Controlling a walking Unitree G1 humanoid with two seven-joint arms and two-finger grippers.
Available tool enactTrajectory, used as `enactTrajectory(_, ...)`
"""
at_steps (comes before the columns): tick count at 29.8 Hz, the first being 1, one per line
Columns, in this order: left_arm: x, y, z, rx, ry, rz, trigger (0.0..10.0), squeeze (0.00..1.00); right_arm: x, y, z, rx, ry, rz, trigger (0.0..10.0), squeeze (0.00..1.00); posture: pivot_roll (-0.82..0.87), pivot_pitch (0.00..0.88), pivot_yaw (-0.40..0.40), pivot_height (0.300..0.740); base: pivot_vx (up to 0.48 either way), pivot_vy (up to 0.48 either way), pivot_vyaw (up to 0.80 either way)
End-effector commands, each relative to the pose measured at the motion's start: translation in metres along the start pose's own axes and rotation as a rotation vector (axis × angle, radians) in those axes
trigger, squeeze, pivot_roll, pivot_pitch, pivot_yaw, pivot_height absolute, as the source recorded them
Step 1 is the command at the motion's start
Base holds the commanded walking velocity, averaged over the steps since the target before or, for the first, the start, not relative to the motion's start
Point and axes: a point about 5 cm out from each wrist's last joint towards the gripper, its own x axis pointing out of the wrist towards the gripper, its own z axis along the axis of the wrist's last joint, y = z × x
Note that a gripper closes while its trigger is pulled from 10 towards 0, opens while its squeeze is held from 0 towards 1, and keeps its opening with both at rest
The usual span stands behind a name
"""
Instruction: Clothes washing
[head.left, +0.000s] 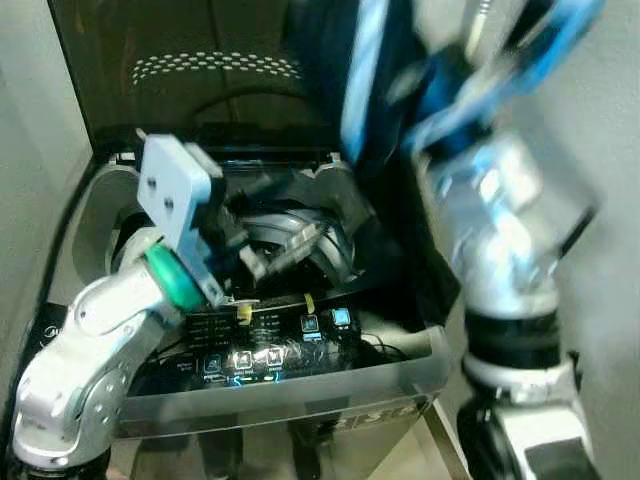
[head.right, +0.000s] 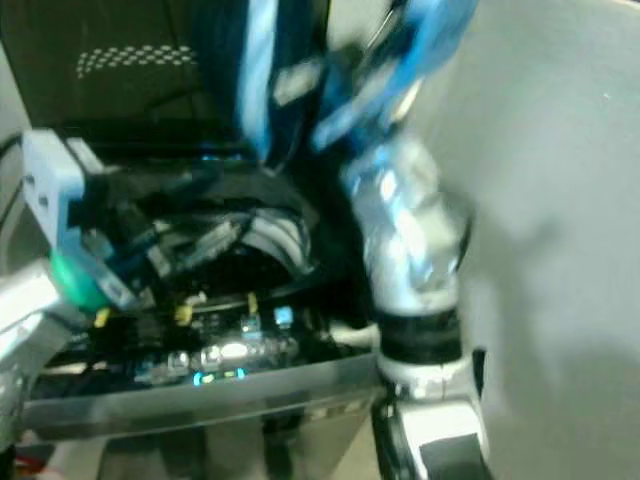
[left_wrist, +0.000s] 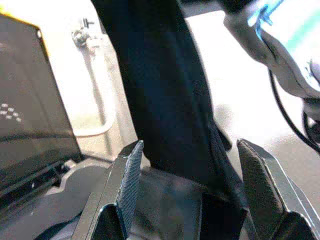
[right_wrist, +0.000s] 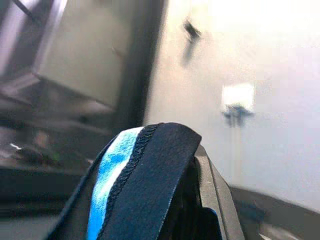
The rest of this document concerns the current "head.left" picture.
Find dark blue garment light stripes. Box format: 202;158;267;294
285;0;607;167

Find silver top load washing machine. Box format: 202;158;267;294
45;120;456;480

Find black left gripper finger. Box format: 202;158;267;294
262;222;323;271
236;246;273;285

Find dark tinted washer lid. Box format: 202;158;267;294
48;0;351;153

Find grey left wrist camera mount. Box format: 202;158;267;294
136;134;228;308

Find black washer hose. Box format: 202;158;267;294
38;148;103;336

